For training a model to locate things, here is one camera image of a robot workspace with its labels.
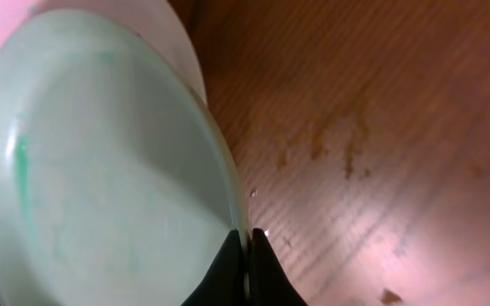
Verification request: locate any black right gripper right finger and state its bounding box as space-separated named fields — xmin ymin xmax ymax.
xmin=248 ymin=228 xmax=307 ymax=306

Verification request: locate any mint green plate front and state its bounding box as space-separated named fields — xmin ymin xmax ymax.
xmin=0 ymin=9 xmax=248 ymax=305

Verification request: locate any white plate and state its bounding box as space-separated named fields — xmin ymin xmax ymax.
xmin=0 ymin=0 xmax=207 ymax=99

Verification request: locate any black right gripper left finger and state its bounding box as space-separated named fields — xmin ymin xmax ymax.
xmin=182 ymin=229 xmax=245 ymax=306

